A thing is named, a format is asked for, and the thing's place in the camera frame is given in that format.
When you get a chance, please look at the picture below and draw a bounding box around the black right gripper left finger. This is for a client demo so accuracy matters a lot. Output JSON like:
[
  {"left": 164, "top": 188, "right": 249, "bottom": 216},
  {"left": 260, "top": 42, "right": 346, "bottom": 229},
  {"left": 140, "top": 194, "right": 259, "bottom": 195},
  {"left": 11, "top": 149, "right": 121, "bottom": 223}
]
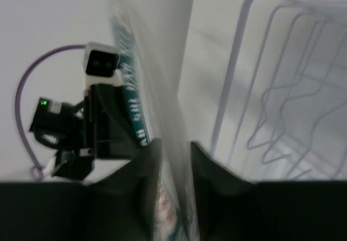
[{"left": 1, "top": 138, "right": 162, "bottom": 240}]

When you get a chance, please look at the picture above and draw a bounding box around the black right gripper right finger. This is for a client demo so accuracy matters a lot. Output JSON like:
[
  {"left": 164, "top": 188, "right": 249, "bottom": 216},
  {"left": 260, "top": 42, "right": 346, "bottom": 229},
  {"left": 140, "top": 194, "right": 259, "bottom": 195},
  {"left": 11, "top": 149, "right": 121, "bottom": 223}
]
[{"left": 191, "top": 142, "right": 346, "bottom": 240}]

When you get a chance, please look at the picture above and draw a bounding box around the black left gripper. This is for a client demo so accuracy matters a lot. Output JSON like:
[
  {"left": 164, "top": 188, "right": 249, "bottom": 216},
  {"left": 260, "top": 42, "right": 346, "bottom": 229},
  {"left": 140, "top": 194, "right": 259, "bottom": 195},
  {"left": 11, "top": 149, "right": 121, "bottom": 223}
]
[{"left": 29, "top": 84, "right": 140, "bottom": 181}]

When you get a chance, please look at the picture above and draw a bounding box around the green rimmed white plate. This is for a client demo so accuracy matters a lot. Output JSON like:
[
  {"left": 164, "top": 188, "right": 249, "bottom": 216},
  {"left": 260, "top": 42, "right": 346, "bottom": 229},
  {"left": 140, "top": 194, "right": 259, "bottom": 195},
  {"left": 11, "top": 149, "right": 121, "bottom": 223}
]
[{"left": 108, "top": 0, "right": 198, "bottom": 240}]

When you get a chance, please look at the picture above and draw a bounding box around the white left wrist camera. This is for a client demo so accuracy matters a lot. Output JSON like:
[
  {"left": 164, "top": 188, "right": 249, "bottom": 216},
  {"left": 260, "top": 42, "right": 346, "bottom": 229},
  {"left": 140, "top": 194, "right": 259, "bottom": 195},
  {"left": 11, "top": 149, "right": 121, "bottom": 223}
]
[{"left": 82, "top": 42, "right": 122, "bottom": 89}]

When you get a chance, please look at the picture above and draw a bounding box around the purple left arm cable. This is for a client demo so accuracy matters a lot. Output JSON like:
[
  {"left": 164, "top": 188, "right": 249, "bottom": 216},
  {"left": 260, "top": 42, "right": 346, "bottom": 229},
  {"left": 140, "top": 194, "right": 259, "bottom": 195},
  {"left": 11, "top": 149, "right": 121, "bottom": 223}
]
[{"left": 15, "top": 44, "right": 87, "bottom": 182}]

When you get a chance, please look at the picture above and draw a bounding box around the white wire dish rack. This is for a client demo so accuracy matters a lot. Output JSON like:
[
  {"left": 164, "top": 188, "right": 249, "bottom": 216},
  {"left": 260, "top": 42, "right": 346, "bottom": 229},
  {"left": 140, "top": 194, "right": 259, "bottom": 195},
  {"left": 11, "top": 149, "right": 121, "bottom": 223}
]
[{"left": 209, "top": 0, "right": 346, "bottom": 181}]

